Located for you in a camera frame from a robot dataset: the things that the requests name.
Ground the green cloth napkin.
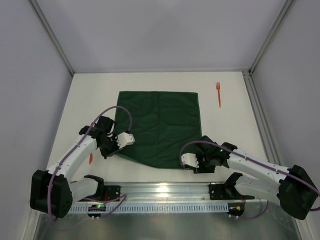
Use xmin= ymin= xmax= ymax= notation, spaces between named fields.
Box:
xmin=114 ymin=91 xmax=202 ymax=170

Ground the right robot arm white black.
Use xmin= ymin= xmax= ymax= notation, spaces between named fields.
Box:
xmin=194 ymin=135 xmax=320 ymax=220

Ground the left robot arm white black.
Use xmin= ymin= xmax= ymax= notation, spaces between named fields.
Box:
xmin=29 ymin=116 xmax=135 ymax=218

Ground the orange plastic knife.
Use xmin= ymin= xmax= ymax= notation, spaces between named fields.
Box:
xmin=89 ymin=153 xmax=93 ymax=164

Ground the right black controller board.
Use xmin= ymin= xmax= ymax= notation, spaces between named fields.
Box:
xmin=227 ymin=204 xmax=245 ymax=218

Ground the black controller board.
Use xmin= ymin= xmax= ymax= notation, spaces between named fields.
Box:
xmin=87 ymin=203 xmax=106 ymax=218
xmin=227 ymin=204 xmax=245 ymax=218

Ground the orange plastic fork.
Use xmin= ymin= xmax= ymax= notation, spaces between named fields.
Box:
xmin=216 ymin=82 xmax=221 ymax=108

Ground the left black controller board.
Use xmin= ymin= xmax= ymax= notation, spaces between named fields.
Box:
xmin=87 ymin=203 xmax=106 ymax=218

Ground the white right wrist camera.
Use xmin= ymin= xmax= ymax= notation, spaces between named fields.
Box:
xmin=181 ymin=153 xmax=199 ymax=168

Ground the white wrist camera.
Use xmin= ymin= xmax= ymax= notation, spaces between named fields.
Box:
xmin=181 ymin=153 xmax=199 ymax=168
xmin=116 ymin=132 xmax=135 ymax=149

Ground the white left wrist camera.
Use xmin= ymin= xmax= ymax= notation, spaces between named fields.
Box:
xmin=116 ymin=132 xmax=135 ymax=149

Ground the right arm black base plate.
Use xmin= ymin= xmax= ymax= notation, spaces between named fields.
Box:
xmin=208 ymin=183 xmax=255 ymax=201

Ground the slotted grey cable duct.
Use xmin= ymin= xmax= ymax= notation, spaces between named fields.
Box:
xmin=69 ymin=202 xmax=228 ymax=214

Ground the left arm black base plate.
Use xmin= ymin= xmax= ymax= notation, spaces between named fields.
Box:
xmin=101 ymin=185 xmax=121 ymax=202

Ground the aluminium frame rail right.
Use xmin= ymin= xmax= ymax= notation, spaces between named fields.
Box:
xmin=242 ymin=71 xmax=281 ymax=164

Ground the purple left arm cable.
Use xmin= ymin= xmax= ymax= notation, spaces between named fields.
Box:
xmin=46 ymin=105 xmax=133 ymax=222

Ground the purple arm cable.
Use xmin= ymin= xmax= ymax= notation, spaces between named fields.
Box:
xmin=46 ymin=105 xmax=133 ymax=222
xmin=179 ymin=140 xmax=320 ymax=221

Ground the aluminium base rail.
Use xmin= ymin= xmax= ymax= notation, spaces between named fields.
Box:
xmin=99 ymin=181 xmax=251 ymax=202

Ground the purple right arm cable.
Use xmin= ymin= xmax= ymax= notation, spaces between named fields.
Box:
xmin=179 ymin=140 xmax=320 ymax=221

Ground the aluminium frame post left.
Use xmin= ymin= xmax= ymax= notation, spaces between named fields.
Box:
xmin=27 ymin=0 xmax=75 ymax=77

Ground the aluminium frame post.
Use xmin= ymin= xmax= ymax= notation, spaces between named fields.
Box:
xmin=248 ymin=0 xmax=296 ymax=75
xmin=27 ymin=0 xmax=75 ymax=77

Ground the aluminium frame post right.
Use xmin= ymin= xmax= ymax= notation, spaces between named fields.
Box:
xmin=248 ymin=0 xmax=296 ymax=75

